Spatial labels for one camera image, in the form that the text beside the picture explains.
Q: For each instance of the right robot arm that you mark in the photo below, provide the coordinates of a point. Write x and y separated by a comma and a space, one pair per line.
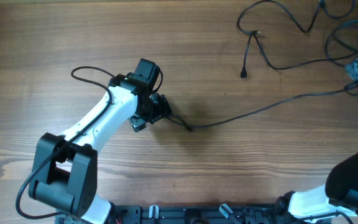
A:
337, 197

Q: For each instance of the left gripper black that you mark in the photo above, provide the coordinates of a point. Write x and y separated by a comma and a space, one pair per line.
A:
163, 108

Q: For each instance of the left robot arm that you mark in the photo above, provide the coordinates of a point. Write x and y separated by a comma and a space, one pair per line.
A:
65, 169

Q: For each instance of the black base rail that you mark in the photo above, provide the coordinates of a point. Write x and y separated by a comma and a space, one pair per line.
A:
258, 214

